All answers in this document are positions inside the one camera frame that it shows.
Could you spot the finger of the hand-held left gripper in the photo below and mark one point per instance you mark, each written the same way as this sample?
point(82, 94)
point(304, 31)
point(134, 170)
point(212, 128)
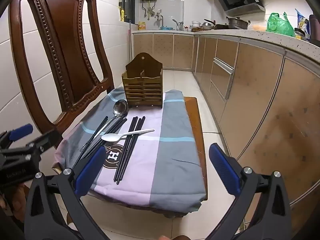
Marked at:
point(21, 132)
point(46, 140)

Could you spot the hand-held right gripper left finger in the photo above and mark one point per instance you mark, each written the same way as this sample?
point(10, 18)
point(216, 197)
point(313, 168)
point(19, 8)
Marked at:
point(90, 171)

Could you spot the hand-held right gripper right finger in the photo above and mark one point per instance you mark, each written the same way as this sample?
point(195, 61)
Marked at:
point(223, 170)

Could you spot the small white spoon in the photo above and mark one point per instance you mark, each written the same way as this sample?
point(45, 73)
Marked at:
point(110, 137)

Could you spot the black chopstick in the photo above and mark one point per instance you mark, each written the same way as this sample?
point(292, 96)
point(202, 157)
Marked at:
point(120, 128)
point(134, 147)
point(126, 150)
point(131, 150)
point(100, 127)
point(117, 127)

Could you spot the large metal spoon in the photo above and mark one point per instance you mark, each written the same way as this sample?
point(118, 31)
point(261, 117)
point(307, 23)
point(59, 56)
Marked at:
point(120, 107)

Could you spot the wooden utensil holder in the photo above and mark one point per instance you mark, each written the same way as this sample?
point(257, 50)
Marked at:
point(142, 87)

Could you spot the checked grey purple cloth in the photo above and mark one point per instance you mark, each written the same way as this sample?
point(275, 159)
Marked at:
point(160, 155)

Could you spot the beige kitchen cabinets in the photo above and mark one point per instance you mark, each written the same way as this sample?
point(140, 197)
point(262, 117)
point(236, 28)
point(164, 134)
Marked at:
point(262, 105)

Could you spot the carved wooden chair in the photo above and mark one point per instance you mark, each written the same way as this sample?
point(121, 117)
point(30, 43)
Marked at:
point(65, 42)

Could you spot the black frying pan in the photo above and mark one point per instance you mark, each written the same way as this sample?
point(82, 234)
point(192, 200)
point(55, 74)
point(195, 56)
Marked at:
point(216, 25)

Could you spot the yellow bottle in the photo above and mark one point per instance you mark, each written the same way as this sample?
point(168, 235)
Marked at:
point(122, 15)

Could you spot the large metal pot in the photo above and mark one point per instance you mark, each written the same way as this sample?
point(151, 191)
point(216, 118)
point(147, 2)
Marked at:
point(237, 23)

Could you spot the stack of white bowls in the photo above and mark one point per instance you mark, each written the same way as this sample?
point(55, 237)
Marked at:
point(196, 24)

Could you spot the yellow box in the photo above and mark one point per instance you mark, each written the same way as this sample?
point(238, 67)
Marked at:
point(141, 26)

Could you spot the blue basin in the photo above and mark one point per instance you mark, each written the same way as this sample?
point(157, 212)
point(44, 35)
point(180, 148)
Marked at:
point(166, 28)

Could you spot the green plastic bag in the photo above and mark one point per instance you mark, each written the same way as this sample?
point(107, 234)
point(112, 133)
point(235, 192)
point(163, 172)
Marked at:
point(280, 26)

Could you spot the dark window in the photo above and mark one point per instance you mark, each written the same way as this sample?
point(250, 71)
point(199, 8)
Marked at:
point(127, 0)

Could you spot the metal faucet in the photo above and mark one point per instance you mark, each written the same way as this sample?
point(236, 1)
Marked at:
point(160, 18)

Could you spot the blue printed bag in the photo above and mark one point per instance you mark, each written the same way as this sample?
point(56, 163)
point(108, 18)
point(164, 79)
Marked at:
point(302, 22)

